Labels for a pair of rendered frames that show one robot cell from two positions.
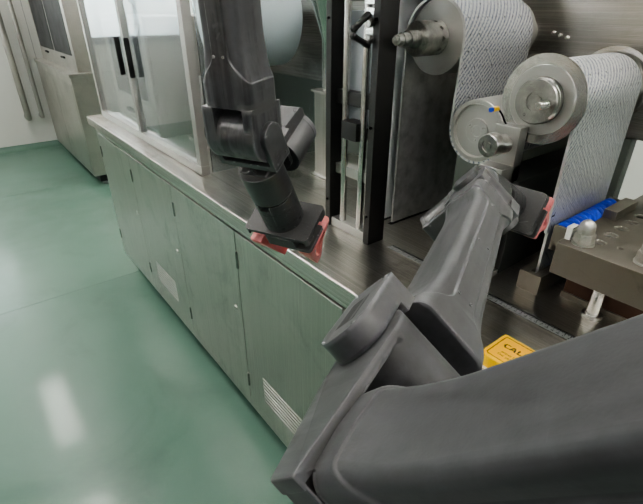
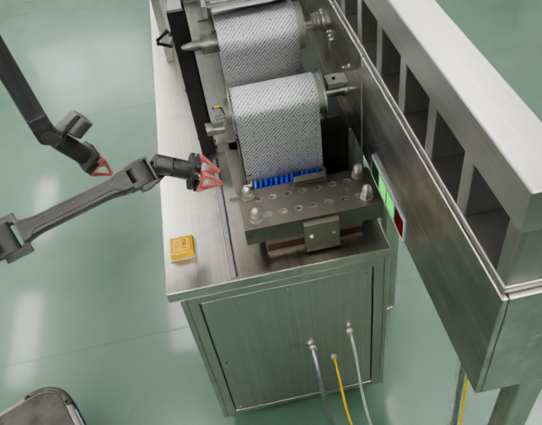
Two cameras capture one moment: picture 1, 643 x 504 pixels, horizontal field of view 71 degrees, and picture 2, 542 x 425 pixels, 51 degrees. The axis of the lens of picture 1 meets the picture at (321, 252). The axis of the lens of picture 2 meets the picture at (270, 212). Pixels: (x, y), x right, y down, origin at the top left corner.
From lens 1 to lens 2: 1.46 m
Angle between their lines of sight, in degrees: 32
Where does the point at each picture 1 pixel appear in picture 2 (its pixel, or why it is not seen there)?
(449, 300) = (25, 223)
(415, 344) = not seen: outside the picture
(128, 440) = (129, 228)
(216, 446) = not seen: hidden behind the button
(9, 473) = (65, 227)
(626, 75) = (296, 99)
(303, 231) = (86, 166)
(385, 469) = not seen: outside the picture
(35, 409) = not seen: hidden behind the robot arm
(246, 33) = (24, 106)
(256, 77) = (33, 119)
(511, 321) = (214, 228)
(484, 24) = (239, 40)
